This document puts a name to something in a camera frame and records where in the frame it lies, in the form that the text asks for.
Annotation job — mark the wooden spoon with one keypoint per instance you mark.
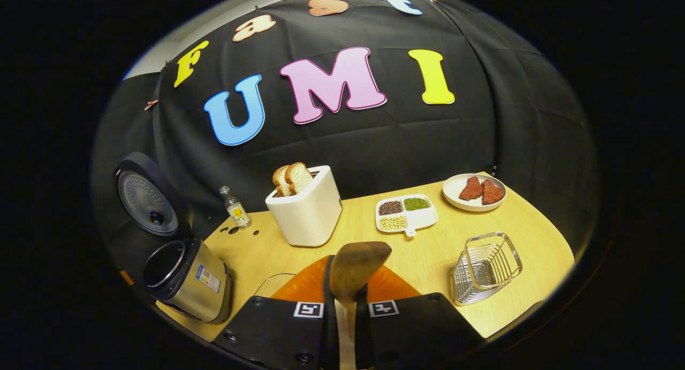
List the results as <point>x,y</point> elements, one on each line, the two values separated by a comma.
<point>356,268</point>

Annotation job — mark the red clip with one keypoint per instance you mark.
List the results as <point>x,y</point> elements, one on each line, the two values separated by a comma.
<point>151,104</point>

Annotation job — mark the black backdrop cloth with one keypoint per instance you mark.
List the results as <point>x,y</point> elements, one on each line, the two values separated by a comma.
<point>508,118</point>

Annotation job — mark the white toaster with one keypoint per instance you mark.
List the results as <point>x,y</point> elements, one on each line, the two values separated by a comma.
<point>305,220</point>

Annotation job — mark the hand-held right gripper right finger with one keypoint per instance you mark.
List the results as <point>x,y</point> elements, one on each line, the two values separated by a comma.
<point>364,338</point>

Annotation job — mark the green beans pile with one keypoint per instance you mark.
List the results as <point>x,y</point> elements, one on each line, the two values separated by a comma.
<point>416,203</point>

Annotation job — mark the red meat piece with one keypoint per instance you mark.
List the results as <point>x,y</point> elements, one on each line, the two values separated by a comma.
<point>471,189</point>
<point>492,192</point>

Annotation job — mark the bread slice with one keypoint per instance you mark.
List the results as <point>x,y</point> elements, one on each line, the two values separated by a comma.
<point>281,181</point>
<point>298,178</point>

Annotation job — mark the yellow beans pile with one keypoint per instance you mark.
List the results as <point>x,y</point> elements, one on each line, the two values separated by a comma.
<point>393,223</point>

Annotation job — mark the translucent box of rice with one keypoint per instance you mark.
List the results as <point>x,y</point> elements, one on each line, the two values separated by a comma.
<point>273,289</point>

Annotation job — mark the small glass bottle yellow label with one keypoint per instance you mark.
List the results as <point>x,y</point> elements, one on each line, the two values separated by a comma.
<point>237,212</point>

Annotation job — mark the brown beans pile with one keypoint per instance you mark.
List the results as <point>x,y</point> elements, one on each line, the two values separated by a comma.
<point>390,207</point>

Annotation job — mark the black and silver rice cooker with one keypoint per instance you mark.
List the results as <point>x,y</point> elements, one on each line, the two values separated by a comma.
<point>203,284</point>

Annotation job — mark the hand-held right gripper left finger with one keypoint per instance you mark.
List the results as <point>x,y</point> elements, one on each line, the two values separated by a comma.
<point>329,338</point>

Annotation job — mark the white divided dish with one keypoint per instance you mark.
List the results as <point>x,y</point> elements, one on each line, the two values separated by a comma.
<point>425,217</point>

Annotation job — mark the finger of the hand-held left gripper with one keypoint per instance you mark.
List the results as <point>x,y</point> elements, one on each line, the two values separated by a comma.
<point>127,277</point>

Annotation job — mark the white round plate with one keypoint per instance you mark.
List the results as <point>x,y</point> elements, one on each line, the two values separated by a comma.
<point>454,189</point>

